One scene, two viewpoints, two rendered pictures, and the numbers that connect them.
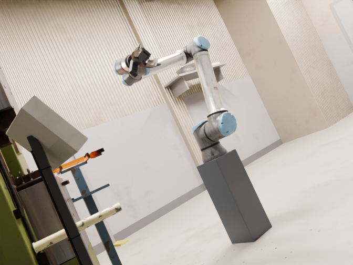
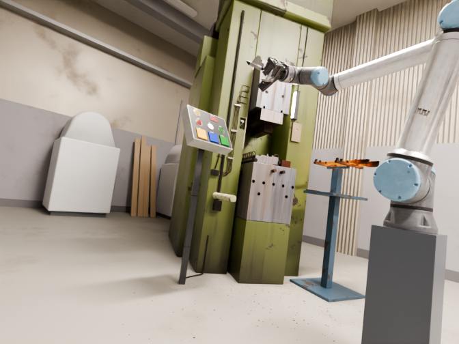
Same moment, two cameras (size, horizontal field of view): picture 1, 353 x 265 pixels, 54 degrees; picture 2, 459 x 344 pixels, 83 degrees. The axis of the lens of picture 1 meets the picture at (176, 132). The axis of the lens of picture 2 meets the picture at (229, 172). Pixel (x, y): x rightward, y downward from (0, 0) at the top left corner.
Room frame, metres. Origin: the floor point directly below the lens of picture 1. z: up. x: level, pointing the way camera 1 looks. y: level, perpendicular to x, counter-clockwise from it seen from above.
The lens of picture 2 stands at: (1.64, -1.24, 0.65)
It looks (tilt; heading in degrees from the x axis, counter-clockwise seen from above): 5 degrees up; 88
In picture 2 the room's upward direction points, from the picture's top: 8 degrees clockwise
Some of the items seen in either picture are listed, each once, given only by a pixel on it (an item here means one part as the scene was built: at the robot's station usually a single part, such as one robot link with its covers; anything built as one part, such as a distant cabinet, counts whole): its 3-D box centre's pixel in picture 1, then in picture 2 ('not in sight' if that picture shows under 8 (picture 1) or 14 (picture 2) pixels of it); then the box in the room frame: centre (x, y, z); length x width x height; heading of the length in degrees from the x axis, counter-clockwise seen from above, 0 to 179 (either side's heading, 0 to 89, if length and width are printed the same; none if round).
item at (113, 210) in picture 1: (79, 226); (223, 196); (1.69, 0.63, 0.62); 0.44 x 0.05 x 0.05; 105
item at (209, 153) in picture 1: (212, 151); (410, 218); (2.46, -0.18, 0.65); 0.19 x 0.19 x 0.10
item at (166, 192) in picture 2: not in sight; (183, 180); (0.92, 4.20, 0.78); 0.79 x 0.74 x 1.56; 39
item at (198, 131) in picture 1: (205, 133); (412, 185); (2.46, -0.18, 0.79); 0.17 x 0.15 x 0.18; 40
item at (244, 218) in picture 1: (233, 196); (403, 302); (2.46, -0.18, 0.30); 0.22 x 0.22 x 0.60; 39
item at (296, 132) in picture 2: (14, 142); (296, 132); (2.27, 1.01, 1.27); 0.09 x 0.02 x 0.17; 15
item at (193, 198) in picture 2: (81, 250); (192, 204); (1.49, 0.58, 0.54); 0.04 x 0.04 x 1.08; 15
